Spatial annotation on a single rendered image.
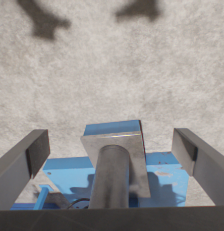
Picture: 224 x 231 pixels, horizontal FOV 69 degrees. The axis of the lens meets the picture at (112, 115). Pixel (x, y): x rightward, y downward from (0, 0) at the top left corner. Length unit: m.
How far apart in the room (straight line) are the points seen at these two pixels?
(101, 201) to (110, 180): 0.11
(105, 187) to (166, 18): 0.87
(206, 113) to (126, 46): 0.66
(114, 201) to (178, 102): 0.67
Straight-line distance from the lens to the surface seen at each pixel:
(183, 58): 0.95
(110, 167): 1.00
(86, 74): 0.98
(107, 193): 0.93
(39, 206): 2.12
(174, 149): 0.17
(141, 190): 1.61
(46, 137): 0.16
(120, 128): 1.09
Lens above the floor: 0.85
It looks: 50 degrees down
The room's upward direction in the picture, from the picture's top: 172 degrees counter-clockwise
